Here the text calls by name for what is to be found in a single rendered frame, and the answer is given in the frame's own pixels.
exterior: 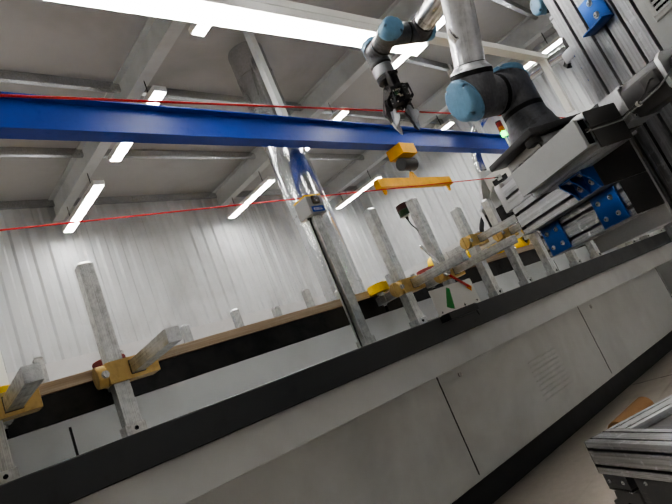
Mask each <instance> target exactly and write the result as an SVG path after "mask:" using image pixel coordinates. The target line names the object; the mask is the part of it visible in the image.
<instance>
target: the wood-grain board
mask: <svg viewBox="0 0 672 504"><path fill-rule="evenodd" d="M532 249H534V247H533V245H532V244H530V245H527V246H523V247H520V248H516V251H517V253H518V254H519V253H522V252H526V251H529V250H532ZM506 257H507V255H506V253H505V252H502V253H499V254H495V255H493V256H491V257H489V258H488V259H486V261H487V263H489V262H492V261H496V260H499V259H502V258H506ZM355 297H356V299H357V302H359V301H362V300H365V299H369V298H372V297H370V295H369V293H368V291H365V292H362V293H358V294H355ZM342 306H343V305H342V303H341V301H340V299H337V300H334V301H330V302H327V303H323V304H320V305H316V306H313V307H309V308H306V309H302V310H299V311H295V312H292V313H288V314H285V315H281V316H278V317H274V318H271V319H267V320H264V321H260V322H257V323H253V324H250V325H246V326H243V327H239V328H236V329H232V330H229V331H225V332H222V333H218V334H215V335H211V336H207V337H204V338H200V339H197V340H193V341H190V342H186V343H183V344H179V345H176V346H174V347H172V348H171V349H170V350H169V351H167V352H166V353H165V354H164V355H162V356H161V357H160V358H159V359H158V361H162V360H165V359H168V358H172V357H175V356H178V355H182V354H185V353H188V352H192V351H195V350H198V349H202V348H205V347H208V346H212V345H215V344H218V343H222V342H225V341H228V340H232V339H235V338H238V337H242V336H245V335H248V334H252V333H255V332H258V331H262V330H265V329H268V328H272V327H275V326H278V325H282V324H285V323H289V322H292V321H295V320H299V319H302V318H305V317H309V316H312V315H315V314H319V313H322V312H325V311H329V310H332V309H335V308H339V307H342ZM92 370H93V369H92ZM92 370H88V371H85V372H81V373H78V374H74V375H71V376H67V377H64V378H60V379H57V380H53V381H50V382H46V383H43V384H40V385H39V391H40V394H41V396H45V395H48V394H51V393H55V392H58V391H61V390H65V389H68V388H71V387H75V386H78V385H81V384H85V383H88V382H91V381H93V378H92Z"/></svg>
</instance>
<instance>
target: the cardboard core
mask: <svg viewBox="0 0 672 504"><path fill-rule="evenodd" d="M653 404H654V403H653V401H652V400H651V399H649V398H647V397H638V398H637V399H636V400H635V401H634V402H632V403H631V404H630V405H629V406H628V407H627V408H626V409H625V410H624V411H623V412H622V413H621V414H620V415H618V416H617V417H616V418H615V419H614V420H613V421H612V422H611V423H610V424H609V425H608V429H609V428H610V427H612V426H614V425H616V424H618V423H619V422H621V421H623V420H625V419H627V418H629V417H631V416H633V415H634V414H636V413H638V412H640V411H642V410H644V409H646V408H647V407H649V406H651V405H653Z"/></svg>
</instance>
